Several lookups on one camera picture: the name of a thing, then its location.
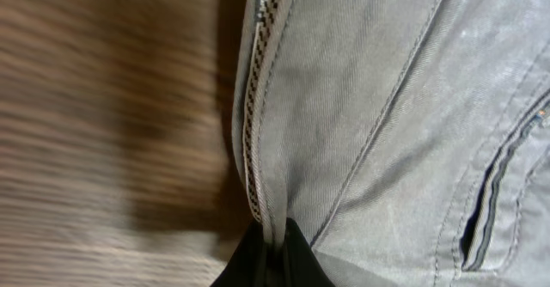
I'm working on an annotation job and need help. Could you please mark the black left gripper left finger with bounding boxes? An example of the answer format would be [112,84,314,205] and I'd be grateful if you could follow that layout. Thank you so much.
[211,221,267,287]

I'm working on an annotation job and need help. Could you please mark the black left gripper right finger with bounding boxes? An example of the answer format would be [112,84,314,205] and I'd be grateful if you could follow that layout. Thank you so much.
[282,218,334,287]

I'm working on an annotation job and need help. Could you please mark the grey shorts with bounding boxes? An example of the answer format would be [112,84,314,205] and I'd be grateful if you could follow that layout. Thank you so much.
[232,0,549,286]

